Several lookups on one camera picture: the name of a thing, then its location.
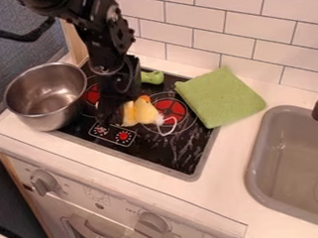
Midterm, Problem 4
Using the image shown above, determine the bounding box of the green toy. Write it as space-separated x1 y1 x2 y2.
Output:
139 69 166 86

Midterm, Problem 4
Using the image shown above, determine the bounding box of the yellow plush duck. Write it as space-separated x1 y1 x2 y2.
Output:
117 93 166 129

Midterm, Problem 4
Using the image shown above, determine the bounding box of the toy sink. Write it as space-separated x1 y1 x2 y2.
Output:
240 103 318 234

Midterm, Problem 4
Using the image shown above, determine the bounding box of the silver pot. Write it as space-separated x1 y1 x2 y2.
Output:
1 59 91 135

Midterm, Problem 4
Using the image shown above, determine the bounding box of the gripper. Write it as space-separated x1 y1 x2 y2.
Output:
91 54 146 126

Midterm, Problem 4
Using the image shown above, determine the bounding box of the green cloth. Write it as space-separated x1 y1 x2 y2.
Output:
172 64 269 131

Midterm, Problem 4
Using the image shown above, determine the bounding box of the toy stove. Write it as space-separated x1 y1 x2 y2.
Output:
47 54 224 189

